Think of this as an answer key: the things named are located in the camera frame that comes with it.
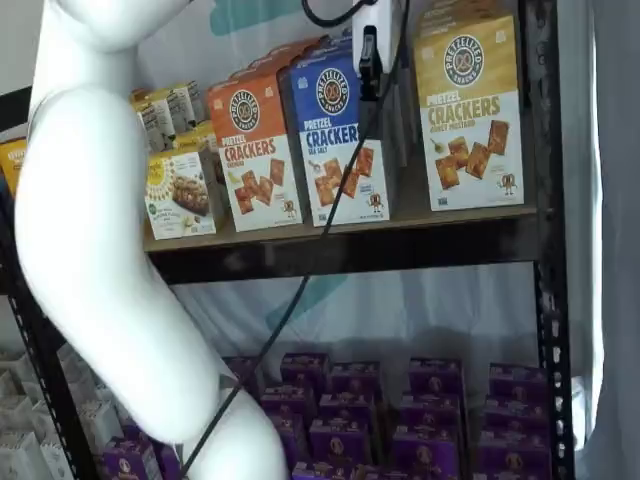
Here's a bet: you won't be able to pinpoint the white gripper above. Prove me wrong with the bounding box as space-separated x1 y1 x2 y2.
351 0 401 101

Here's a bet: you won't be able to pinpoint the yellow white honey mustard crackers box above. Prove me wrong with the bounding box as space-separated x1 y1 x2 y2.
413 13 526 212
418 0 501 29

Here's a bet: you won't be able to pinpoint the blue sea salt crackers box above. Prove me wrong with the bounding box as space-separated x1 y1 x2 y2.
289 47 392 229
292 29 357 71

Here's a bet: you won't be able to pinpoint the orange cheddar crackers box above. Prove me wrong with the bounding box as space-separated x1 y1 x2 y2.
227 47 321 84
264 34 331 56
207 67 305 234

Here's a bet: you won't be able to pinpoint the black metal shelf rack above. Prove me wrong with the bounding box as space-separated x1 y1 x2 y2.
0 0 576 480

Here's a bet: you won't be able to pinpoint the purple Annie's box teal band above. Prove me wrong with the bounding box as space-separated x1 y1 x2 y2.
488 362 550 401
474 427 551 480
481 394 551 434

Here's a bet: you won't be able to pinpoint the yellow snack box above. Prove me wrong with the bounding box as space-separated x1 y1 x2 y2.
0 138 29 196

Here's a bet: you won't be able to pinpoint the plain white side curtain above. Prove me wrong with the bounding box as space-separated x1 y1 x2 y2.
559 0 640 480

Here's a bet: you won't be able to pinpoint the white paper package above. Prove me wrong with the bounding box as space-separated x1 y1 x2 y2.
34 439 69 480
0 394 36 434
0 430 51 480
87 399 124 446

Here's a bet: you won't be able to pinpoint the black cable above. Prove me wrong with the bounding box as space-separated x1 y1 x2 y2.
179 0 412 480

